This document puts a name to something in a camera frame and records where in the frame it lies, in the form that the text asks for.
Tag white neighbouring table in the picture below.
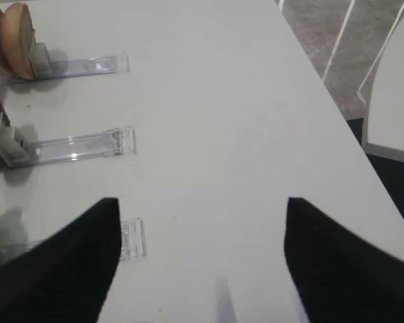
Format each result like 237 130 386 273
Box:
362 17 404 162

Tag clear holder rail patty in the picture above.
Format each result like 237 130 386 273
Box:
0 116 137 169

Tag clear holder rail right buns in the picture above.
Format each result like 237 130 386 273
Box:
7 42 130 85

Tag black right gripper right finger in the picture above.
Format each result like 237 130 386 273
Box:
283 198 404 322

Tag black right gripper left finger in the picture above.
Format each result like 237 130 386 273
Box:
0 198 121 322

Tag clear holder rail lettuce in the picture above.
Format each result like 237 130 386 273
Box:
0 217 147 266

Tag upright sesame bun half outer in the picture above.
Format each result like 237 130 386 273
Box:
0 3 35 79

